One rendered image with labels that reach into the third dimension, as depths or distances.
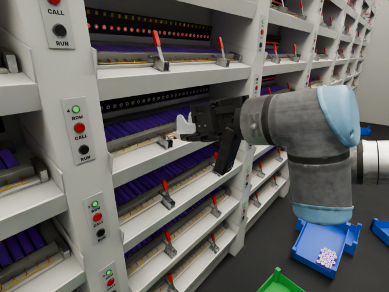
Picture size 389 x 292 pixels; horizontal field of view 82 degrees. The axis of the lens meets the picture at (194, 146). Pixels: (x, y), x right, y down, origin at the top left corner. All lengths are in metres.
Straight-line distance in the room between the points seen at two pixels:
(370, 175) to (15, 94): 0.61
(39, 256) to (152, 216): 0.27
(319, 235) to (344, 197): 1.11
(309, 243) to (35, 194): 1.31
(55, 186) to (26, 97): 0.18
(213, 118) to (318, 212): 0.24
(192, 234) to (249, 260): 0.51
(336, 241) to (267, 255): 0.38
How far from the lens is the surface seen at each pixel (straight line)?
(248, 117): 0.40
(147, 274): 0.82
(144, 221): 0.68
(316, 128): 0.36
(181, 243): 0.89
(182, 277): 1.05
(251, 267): 1.32
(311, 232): 1.52
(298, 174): 0.39
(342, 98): 0.36
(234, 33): 0.96
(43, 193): 0.50
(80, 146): 0.47
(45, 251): 0.63
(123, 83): 0.50
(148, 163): 0.58
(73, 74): 0.45
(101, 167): 0.50
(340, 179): 0.40
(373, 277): 1.52
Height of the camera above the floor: 1.00
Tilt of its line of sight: 22 degrees down
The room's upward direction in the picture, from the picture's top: straight up
